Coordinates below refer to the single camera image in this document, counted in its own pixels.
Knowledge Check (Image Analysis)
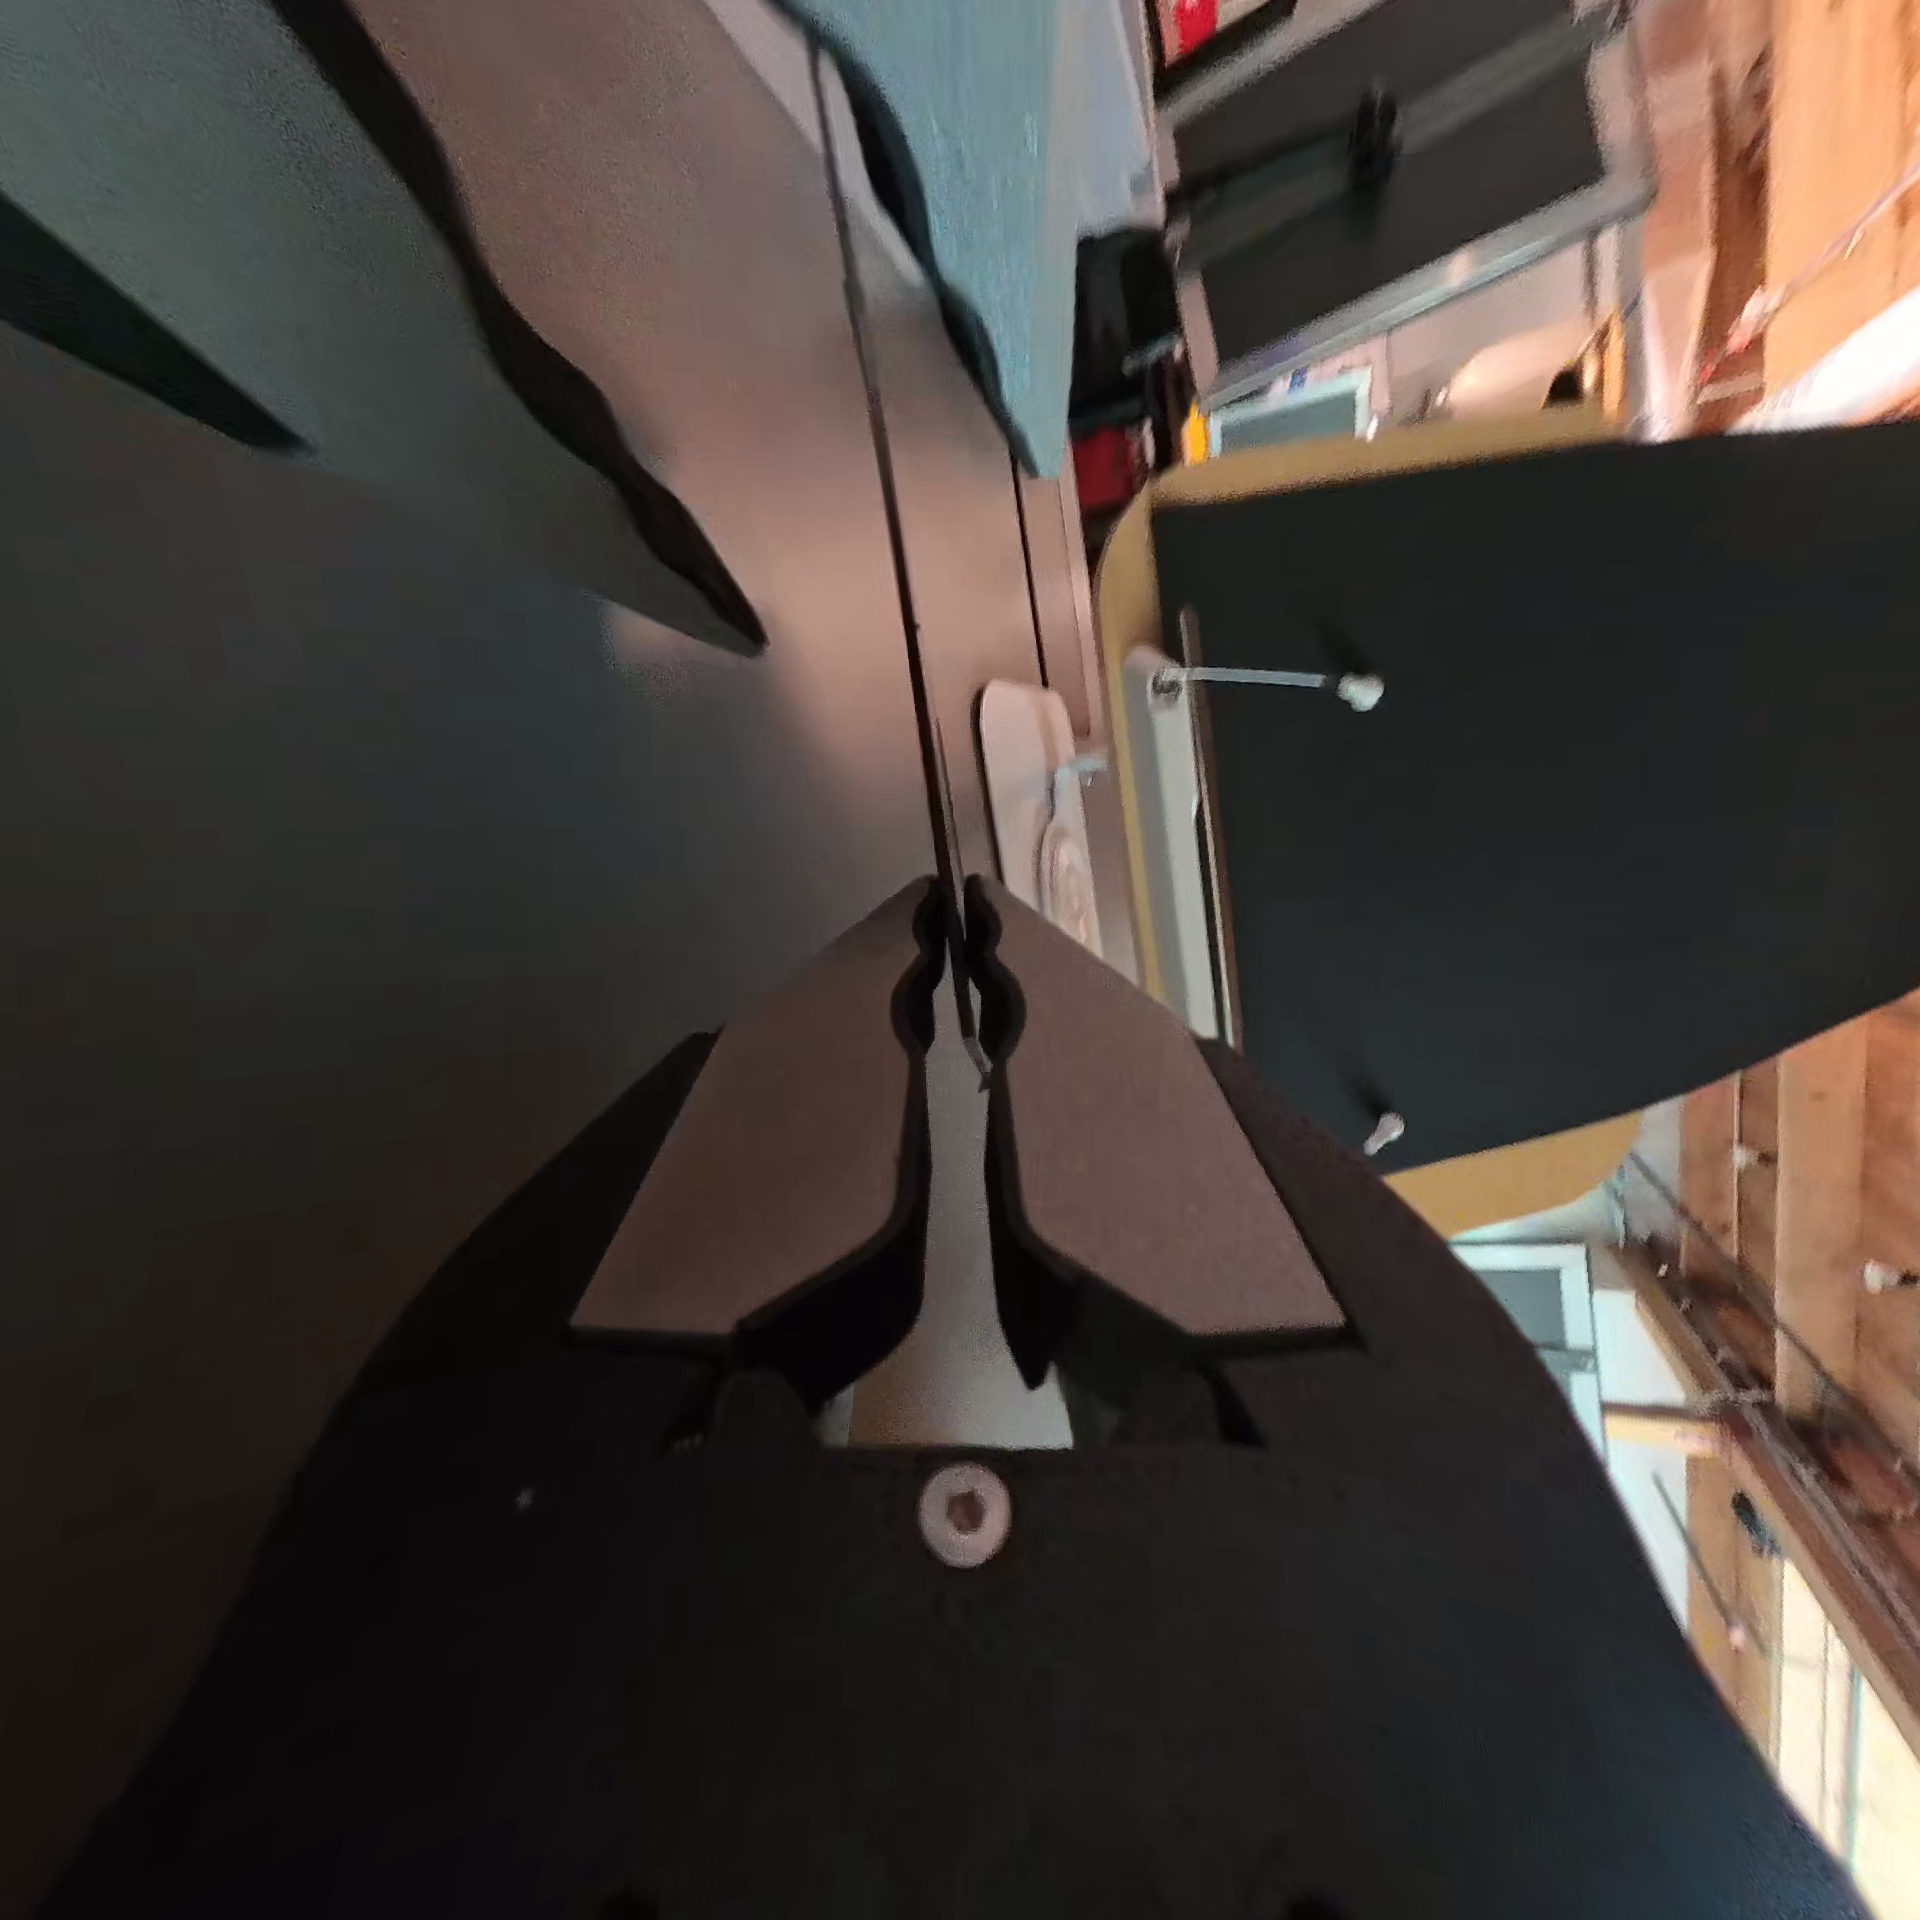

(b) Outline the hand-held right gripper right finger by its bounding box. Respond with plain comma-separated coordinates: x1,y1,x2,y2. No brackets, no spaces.
967,873,1355,1393

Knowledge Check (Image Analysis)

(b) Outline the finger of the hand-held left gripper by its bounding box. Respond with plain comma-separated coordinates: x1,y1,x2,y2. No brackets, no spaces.
772,0,1080,483
0,0,771,659

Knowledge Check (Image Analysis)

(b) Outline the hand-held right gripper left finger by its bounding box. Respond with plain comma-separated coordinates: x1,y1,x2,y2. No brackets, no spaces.
567,873,947,1408

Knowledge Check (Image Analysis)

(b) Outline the black board with wooden edge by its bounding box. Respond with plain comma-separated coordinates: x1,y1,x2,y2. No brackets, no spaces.
1095,405,1920,1232

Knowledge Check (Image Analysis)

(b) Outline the thin metal wire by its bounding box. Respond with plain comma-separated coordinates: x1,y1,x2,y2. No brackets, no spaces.
1155,668,1383,710

